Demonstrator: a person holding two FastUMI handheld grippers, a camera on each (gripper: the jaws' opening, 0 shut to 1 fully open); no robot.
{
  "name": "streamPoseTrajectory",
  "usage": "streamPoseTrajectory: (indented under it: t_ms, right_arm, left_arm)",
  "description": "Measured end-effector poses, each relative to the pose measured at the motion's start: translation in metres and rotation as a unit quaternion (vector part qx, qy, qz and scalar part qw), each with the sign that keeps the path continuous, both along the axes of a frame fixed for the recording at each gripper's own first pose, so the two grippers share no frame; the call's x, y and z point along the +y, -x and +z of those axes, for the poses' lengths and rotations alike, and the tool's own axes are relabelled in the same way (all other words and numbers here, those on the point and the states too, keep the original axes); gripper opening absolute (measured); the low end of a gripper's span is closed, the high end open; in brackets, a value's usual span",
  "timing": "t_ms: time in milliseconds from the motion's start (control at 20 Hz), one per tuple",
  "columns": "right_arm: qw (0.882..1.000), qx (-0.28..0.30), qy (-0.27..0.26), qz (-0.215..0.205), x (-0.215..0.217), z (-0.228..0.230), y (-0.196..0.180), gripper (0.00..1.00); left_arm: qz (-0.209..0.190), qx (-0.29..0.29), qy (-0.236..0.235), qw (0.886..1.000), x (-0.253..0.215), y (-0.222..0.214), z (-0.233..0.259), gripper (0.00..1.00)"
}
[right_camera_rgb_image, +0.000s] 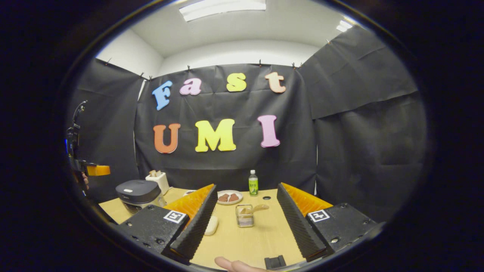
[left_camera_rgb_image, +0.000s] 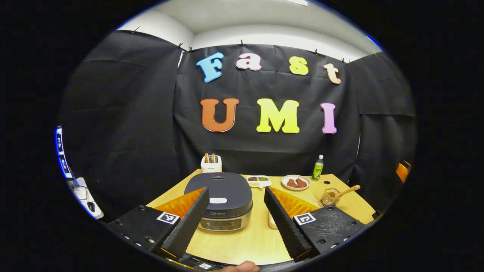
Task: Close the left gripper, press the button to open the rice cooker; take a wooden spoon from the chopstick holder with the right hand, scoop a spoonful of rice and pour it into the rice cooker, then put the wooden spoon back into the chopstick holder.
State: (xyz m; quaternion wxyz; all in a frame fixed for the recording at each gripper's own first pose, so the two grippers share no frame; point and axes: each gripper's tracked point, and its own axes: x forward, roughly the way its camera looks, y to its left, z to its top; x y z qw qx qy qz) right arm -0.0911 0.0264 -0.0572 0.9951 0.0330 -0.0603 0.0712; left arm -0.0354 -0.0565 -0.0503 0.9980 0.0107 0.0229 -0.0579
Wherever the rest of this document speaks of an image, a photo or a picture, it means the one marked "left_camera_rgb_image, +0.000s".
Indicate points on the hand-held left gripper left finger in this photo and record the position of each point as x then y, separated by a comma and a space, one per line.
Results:
187, 226

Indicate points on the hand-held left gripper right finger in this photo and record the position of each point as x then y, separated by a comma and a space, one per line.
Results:
285, 226

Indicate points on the black and silver rice cooker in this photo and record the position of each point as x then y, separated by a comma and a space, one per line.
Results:
227, 189

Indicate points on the wooden spoon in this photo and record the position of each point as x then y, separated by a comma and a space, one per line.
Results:
346, 191

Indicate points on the white round plate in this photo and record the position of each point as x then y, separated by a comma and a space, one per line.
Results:
295, 187

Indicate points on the brown meat piece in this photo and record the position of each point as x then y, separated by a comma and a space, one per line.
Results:
301, 183
291, 183

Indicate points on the white divided bean dish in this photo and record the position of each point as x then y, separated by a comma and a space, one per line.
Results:
259, 181

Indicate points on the white toaster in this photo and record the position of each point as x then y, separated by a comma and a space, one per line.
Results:
211, 167

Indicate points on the green drink bottle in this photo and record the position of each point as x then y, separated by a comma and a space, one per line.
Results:
317, 170

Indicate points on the black computer mouse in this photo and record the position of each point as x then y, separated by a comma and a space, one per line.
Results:
91, 206

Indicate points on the white side desk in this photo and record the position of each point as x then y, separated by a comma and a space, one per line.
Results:
85, 204

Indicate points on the black backdrop cloth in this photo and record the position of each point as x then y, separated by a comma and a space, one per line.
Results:
151, 124

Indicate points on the white box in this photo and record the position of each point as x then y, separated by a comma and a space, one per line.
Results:
80, 193

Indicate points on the orange object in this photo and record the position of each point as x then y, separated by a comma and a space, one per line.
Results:
402, 170

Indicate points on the computer monitor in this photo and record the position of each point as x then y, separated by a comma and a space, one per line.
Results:
60, 151

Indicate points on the large ceiling light panel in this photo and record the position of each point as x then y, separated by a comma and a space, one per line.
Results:
299, 2

